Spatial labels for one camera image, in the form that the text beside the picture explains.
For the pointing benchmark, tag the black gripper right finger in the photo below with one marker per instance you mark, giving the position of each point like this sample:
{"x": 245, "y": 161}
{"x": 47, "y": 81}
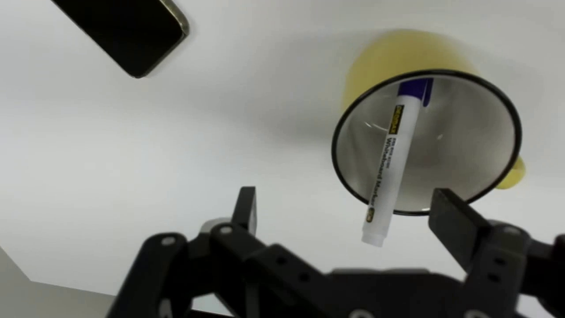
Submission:
{"x": 487, "y": 251}

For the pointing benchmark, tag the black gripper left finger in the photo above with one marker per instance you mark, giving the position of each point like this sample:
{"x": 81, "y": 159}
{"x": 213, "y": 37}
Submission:
{"x": 243, "y": 214}

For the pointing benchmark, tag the blue capped white marker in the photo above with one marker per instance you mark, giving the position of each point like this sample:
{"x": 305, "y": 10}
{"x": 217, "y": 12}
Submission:
{"x": 411, "y": 97}

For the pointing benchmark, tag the yellow enamel cup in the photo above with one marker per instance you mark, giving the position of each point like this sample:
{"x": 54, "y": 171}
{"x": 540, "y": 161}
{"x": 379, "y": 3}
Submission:
{"x": 468, "y": 136}

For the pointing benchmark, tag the black smartphone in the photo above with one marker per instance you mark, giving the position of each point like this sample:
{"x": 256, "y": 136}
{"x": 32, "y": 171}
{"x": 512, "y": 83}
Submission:
{"x": 134, "y": 33}

